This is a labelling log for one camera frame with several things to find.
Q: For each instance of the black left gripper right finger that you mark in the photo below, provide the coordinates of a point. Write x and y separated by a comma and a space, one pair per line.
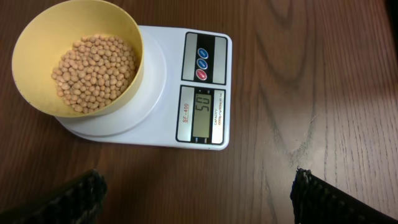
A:
316, 201

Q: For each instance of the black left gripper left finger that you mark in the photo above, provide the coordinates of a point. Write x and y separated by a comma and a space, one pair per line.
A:
79, 200

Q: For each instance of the soybeans in yellow bowl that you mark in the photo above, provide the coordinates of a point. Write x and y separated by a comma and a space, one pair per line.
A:
95, 72

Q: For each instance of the yellow plastic bowl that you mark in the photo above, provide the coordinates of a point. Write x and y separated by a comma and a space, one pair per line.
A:
40, 45

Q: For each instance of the white digital kitchen scale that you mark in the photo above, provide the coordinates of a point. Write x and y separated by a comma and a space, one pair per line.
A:
184, 99

